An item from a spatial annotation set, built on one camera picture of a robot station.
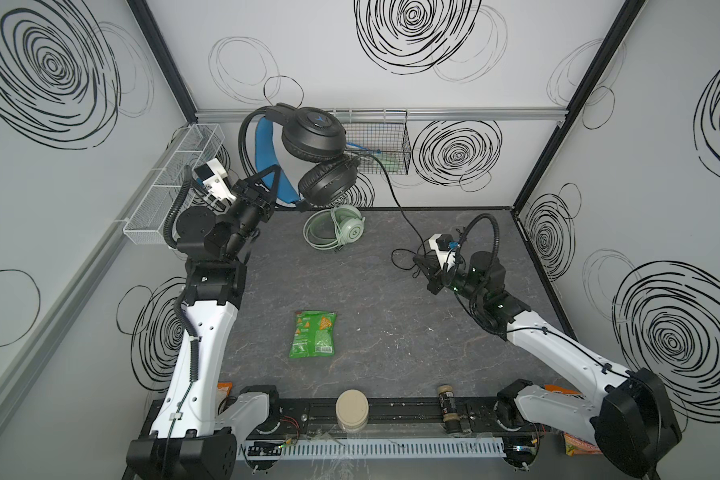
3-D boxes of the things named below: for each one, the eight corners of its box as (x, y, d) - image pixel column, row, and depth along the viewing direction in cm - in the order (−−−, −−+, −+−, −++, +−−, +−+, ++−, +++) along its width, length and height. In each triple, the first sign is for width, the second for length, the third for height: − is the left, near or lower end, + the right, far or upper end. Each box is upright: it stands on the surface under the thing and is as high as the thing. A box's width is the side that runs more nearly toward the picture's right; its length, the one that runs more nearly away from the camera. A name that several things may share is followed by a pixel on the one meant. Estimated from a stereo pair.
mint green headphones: (303, 251, 109) (300, 236, 102) (309, 219, 119) (305, 204, 113) (364, 251, 109) (364, 236, 102) (364, 219, 119) (364, 204, 113)
